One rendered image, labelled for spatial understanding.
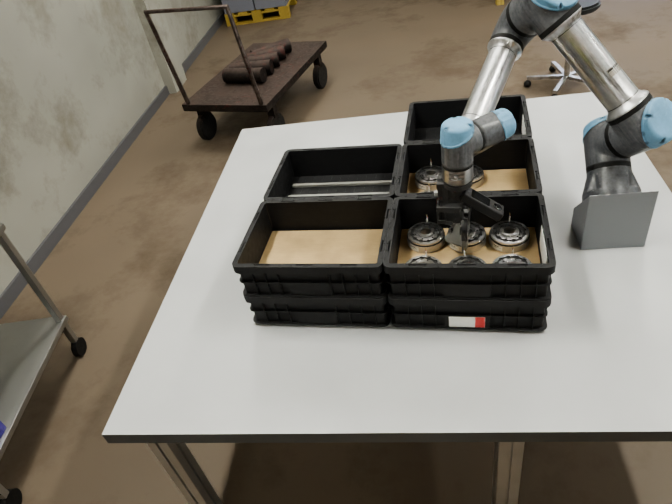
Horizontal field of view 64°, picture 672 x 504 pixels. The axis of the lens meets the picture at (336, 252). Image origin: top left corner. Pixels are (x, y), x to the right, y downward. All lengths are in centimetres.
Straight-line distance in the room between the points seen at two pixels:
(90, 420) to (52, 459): 19
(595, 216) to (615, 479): 89
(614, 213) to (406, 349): 69
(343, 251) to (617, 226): 77
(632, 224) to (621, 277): 16
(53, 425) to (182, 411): 126
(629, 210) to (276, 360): 104
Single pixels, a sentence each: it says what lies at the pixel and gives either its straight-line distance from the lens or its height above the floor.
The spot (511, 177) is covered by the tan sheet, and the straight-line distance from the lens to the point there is 180.
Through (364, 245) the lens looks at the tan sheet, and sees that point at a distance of 156.
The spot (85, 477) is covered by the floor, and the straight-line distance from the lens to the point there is 244.
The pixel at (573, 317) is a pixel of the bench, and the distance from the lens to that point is 154.
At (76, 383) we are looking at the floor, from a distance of 277.
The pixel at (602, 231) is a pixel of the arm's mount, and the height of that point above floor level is 77.
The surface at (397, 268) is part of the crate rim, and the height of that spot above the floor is 93.
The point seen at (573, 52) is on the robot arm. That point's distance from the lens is 159.
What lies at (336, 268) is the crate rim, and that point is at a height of 93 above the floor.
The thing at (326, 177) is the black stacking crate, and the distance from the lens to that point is 189.
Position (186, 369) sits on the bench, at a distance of 156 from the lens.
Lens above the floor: 181
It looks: 39 degrees down
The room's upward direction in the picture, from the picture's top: 12 degrees counter-clockwise
